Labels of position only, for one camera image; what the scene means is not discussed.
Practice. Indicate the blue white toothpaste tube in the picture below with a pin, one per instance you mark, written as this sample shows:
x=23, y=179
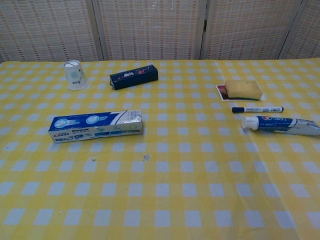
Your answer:
x=275, y=123

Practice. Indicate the red photo card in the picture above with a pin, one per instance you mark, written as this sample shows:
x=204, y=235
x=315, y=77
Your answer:
x=221, y=91

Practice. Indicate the blue white toothpaste box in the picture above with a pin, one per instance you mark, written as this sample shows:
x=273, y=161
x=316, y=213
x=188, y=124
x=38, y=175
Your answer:
x=95, y=125

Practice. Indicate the dark blue patterned box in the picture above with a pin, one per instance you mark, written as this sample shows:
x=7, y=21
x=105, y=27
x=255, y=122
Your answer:
x=135, y=76

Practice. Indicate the white paper cup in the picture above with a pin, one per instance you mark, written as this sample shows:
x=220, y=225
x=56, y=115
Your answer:
x=75, y=75

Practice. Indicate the yellow green sponge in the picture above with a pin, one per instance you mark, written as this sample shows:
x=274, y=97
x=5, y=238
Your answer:
x=242, y=88

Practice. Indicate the yellow white checkered tablecloth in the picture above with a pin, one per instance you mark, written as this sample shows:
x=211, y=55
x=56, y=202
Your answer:
x=175, y=187

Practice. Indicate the blue white marker pen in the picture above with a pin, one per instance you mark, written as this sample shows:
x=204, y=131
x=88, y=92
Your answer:
x=257, y=109

